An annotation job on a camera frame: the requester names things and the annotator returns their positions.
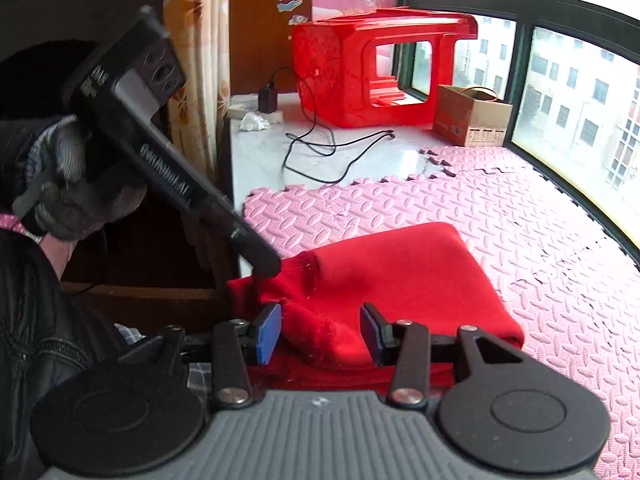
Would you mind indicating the black power adapter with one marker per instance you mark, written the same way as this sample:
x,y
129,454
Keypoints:
x,y
268,99

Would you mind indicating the pink foam floor mat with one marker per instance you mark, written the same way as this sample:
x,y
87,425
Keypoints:
x,y
568,284

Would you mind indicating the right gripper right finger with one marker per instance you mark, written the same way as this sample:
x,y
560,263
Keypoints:
x,y
405,346

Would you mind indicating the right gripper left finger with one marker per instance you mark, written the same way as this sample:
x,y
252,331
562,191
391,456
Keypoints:
x,y
238,344

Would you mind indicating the left black jacket forearm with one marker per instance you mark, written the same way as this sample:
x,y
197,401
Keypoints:
x,y
45,339

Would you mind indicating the brown cardboard box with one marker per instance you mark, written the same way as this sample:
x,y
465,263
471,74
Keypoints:
x,y
471,117

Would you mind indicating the red knit sweater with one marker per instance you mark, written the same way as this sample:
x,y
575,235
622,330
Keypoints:
x,y
422,273

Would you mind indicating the left gloved hand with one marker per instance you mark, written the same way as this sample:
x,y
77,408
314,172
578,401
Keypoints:
x,y
70,185

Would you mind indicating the patterned orange curtain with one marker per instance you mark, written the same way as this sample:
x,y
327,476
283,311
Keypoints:
x,y
199,30

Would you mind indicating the red plastic stool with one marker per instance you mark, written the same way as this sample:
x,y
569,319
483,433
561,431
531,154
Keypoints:
x,y
336,64

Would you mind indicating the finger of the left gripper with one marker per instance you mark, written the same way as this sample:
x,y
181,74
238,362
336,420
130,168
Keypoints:
x,y
251,246

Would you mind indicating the crumpled white tissue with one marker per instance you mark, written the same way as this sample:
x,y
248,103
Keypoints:
x,y
254,122

